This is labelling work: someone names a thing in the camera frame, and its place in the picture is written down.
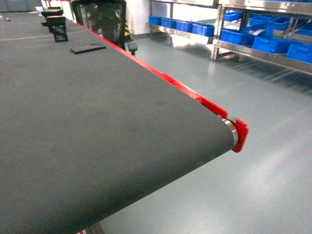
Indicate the steel shelf rack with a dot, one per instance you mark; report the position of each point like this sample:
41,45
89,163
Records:
222,48

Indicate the black smartphone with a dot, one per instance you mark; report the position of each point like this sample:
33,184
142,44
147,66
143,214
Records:
87,48

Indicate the black office chair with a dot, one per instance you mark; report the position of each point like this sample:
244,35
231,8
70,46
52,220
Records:
106,18

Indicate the black box near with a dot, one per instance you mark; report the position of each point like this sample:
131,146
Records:
57,26

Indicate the black box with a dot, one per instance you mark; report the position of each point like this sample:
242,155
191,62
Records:
57,26
50,14

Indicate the blue bin on rack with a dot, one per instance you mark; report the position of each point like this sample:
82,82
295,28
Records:
274,45

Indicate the black box far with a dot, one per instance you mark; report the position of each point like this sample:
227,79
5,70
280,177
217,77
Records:
50,14

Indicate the red conveyor side rail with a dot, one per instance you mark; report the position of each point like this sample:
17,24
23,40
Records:
242,129

